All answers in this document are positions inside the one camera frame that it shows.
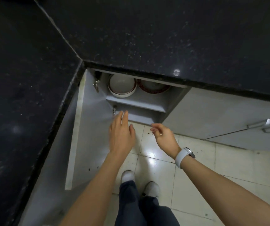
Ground person's white left shoe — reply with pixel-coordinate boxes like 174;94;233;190
121;170;135;189

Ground red patterned bowl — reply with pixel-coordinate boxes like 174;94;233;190
137;78;172;94

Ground person's dark blue trousers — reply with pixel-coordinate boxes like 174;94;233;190
114;180;180;226

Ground person's white right shoe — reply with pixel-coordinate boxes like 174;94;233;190
142;181;160;198

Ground grey cabinet shelf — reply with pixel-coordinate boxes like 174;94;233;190
105;96;167;114

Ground person's left forearm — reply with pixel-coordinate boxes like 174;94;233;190
59;150;131;226

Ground person's right hand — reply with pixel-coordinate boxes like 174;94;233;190
150;123;181;160

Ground person's left hand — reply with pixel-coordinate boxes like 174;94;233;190
108;110;136;154

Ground person's white shoe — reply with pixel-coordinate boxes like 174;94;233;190
142;181;160;198
121;170;135;189

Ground open grey cabinet door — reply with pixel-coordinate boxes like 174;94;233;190
65;69;117;191

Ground closed grey cabinet door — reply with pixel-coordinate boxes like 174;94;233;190
205;125;270;151
163;86;270;140

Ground white wrist watch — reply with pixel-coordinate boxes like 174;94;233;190
175;147;196;169

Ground person's right forearm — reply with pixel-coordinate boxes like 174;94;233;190
179;159;270;226

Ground white bowl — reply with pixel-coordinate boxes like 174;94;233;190
107;74;138;98

